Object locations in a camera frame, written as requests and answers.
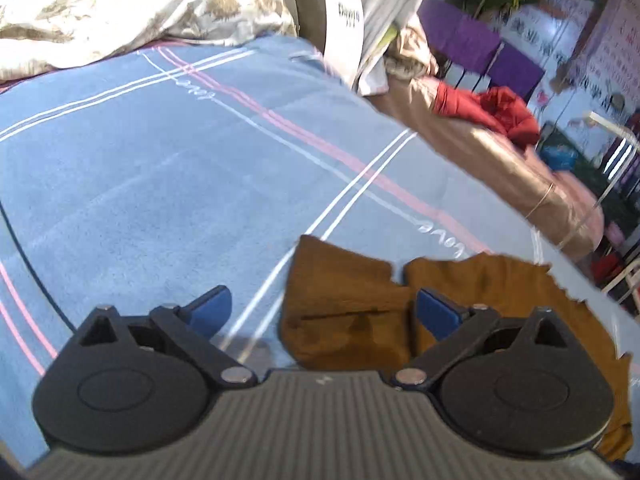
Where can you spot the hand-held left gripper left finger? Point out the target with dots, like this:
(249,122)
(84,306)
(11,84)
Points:
(212,307)

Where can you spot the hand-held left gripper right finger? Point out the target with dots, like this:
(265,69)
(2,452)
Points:
(435,312)

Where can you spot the brown garment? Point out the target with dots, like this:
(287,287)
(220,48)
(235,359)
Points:
(345,285)

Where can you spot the blue plaid bedsheet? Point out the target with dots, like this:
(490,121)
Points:
(150,185)

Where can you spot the pink bed cover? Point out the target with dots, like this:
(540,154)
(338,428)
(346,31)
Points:
(582,200)

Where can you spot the blue bag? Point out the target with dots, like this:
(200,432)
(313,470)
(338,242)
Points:
(559,157)

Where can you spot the red blanket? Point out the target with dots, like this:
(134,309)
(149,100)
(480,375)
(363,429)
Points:
(500,107)

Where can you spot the purple towel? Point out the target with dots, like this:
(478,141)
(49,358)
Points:
(517,70)
(440,25)
(477,42)

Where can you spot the crumpled beige quilt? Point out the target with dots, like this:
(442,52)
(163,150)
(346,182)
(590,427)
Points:
(412,55)

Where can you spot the white beauty machine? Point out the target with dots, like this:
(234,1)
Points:
(345,35)

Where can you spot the floral quilt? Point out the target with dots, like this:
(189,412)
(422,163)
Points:
(125,5)

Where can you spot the white hanging garment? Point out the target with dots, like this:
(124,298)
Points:
(390,0)

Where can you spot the purple door poster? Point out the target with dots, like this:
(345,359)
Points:
(620,50)

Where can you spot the wall poster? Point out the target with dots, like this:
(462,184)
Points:
(565,25)

